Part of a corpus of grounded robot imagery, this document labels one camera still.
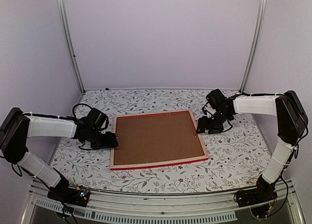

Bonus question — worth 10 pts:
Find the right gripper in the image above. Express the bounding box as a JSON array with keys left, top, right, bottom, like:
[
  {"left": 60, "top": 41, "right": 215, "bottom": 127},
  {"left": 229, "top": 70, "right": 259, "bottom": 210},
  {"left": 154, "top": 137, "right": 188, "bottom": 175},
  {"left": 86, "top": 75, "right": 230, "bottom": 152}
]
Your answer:
[{"left": 196, "top": 110, "right": 231, "bottom": 134}]

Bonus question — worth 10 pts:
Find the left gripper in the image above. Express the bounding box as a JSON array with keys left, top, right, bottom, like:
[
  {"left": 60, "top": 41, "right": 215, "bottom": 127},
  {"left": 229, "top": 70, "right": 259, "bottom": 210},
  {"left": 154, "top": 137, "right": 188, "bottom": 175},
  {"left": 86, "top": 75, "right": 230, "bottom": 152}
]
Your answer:
[{"left": 87, "top": 128, "right": 118, "bottom": 150}]

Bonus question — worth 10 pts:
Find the brown backing board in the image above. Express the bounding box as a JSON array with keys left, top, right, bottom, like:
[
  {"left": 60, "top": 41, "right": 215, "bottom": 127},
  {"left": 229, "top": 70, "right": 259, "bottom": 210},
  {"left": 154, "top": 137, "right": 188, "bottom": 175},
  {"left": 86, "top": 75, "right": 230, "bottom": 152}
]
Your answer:
[{"left": 113, "top": 111, "right": 204, "bottom": 166}]

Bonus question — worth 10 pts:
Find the wooden picture frame red edge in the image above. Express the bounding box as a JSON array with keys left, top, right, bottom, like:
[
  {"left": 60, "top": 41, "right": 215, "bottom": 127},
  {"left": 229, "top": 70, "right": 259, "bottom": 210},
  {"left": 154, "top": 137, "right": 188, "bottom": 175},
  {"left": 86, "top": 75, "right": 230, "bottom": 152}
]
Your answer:
[{"left": 109, "top": 109, "right": 209, "bottom": 171}]

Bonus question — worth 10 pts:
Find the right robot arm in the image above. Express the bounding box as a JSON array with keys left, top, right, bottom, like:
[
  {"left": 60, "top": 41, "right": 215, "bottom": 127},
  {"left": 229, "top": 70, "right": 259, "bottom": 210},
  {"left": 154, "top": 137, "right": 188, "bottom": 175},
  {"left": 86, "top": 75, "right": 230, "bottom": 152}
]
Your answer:
[{"left": 196, "top": 89, "right": 309, "bottom": 203}]

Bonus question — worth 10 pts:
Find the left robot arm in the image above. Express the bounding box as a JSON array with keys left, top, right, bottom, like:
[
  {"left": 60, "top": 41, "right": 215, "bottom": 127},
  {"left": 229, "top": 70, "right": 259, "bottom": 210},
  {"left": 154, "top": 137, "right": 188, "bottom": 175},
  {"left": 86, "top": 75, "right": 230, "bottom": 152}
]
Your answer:
[{"left": 0, "top": 107, "right": 118, "bottom": 202}]

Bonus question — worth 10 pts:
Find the floral patterned table cover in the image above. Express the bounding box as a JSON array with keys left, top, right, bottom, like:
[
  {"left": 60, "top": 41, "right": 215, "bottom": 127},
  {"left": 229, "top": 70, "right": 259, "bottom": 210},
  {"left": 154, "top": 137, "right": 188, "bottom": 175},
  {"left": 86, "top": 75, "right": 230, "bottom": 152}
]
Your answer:
[{"left": 51, "top": 89, "right": 271, "bottom": 194}]

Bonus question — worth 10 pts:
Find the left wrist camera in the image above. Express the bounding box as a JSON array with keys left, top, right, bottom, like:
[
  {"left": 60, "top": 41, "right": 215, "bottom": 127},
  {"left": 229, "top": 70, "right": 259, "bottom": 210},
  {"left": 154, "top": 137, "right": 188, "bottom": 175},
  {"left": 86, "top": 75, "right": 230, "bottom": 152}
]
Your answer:
[{"left": 86, "top": 108, "right": 109, "bottom": 131}]

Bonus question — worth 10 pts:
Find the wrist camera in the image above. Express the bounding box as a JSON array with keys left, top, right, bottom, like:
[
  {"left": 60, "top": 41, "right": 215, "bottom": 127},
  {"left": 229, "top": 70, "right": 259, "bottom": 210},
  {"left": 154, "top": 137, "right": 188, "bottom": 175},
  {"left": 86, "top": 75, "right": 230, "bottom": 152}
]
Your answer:
[
  {"left": 86, "top": 108, "right": 109, "bottom": 131},
  {"left": 206, "top": 89, "right": 226, "bottom": 109}
]

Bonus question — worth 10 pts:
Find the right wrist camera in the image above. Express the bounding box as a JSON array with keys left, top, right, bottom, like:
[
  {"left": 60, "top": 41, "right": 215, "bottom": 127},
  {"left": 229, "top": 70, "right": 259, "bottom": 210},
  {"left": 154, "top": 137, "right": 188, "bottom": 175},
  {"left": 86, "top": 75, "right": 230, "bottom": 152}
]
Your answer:
[{"left": 206, "top": 89, "right": 226, "bottom": 109}]

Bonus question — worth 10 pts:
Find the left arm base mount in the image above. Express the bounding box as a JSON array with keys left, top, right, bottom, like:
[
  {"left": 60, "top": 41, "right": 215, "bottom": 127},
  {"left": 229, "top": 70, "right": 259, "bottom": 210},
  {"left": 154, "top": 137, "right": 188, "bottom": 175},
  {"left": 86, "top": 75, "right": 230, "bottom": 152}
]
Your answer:
[{"left": 47, "top": 185, "right": 90, "bottom": 207}]

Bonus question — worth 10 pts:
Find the front aluminium rail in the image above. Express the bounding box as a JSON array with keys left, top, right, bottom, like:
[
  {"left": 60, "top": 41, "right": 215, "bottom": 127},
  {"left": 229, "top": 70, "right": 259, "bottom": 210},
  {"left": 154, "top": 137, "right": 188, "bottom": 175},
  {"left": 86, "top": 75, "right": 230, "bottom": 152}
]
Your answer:
[{"left": 21, "top": 181, "right": 306, "bottom": 224}]

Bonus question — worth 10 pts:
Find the right aluminium corner post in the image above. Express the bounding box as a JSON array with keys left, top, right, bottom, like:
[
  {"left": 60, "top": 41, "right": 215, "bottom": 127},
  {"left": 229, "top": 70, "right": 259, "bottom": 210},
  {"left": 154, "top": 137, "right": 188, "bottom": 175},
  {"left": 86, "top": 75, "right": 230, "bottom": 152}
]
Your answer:
[{"left": 239, "top": 0, "right": 267, "bottom": 92}]

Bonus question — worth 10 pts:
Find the aluminium corner post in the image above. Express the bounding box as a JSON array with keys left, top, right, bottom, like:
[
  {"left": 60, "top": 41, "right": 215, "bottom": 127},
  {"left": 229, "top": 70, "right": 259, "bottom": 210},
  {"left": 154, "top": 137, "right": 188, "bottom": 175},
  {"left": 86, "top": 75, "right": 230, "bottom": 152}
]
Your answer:
[
  {"left": 57, "top": 0, "right": 85, "bottom": 94},
  {"left": 239, "top": 0, "right": 267, "bottom": 92}
]

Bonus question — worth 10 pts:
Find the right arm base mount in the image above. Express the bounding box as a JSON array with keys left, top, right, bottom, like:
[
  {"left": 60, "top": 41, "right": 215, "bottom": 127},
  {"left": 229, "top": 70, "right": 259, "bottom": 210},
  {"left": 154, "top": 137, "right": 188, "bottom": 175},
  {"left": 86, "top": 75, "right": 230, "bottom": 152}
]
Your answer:
[{"left": 233, "top": 186, "right": 277, "bottom": 219}]

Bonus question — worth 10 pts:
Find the left aluminium corner post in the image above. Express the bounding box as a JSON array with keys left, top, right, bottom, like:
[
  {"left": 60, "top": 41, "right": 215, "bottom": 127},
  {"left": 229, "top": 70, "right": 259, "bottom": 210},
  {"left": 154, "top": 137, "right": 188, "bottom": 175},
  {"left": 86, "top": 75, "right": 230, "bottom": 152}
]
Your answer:
[{"left": 57, "top": 0, "right": 85, "bottom": 94}]

